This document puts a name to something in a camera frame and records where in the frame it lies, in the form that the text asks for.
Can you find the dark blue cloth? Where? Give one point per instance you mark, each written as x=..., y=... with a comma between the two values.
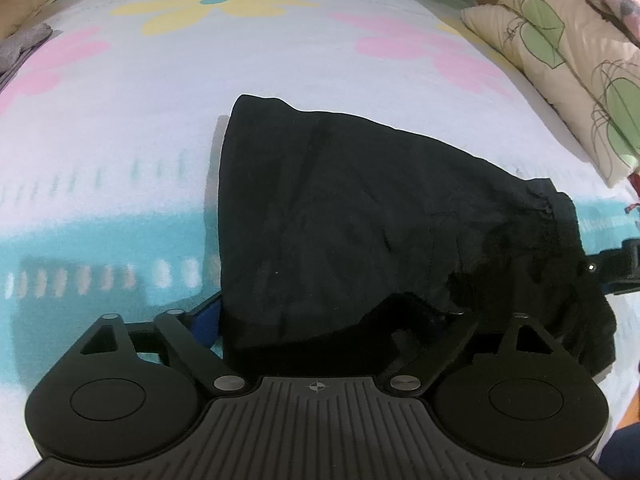
x=620, y=452

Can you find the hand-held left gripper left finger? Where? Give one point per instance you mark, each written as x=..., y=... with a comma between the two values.
x=208, y=316

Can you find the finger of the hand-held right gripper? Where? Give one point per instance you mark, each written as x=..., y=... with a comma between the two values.
x=617, y=265

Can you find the black pants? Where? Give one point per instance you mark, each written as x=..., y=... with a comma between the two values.
x=360, y=210

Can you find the folded grey clothes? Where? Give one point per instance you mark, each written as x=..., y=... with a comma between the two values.
x=22, y=47

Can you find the flower print blanket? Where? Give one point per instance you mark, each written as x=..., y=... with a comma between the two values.
x=150, y=135

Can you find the cream leaf print pillow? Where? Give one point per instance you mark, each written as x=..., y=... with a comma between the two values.
x=565, y=60

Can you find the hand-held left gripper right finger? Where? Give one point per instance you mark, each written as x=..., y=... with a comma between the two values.
x=450, y=345

